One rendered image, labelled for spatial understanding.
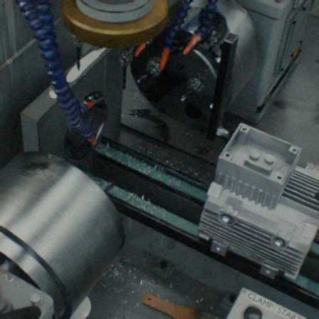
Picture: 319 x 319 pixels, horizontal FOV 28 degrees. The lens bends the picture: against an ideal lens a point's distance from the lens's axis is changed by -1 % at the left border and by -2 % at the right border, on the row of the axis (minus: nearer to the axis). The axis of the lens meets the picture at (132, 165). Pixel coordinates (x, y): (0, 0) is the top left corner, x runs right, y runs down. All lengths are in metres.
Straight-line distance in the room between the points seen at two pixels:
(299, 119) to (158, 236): 0.61
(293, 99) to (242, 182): 0.71
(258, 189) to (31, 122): 0.41
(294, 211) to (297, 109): 0.67
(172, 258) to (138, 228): 0.09
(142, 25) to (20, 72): 0.33
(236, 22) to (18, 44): 0.48
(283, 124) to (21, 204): 0.91
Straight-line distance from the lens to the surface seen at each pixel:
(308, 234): 1.11
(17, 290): 0.91
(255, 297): 1.02
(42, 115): 1.15
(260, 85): 1.61
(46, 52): 0.90
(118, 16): 1.04
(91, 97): 1.27
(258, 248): 1.15
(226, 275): 1.29
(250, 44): 1.44
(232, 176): 1.12
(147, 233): 1.32
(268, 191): 1.11
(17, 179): 1.03
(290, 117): 1.74
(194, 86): 1.35
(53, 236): 0.98
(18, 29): 1.23
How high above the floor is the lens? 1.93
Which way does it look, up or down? 47 degrees down
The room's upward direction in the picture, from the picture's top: 4 degrees clockwise
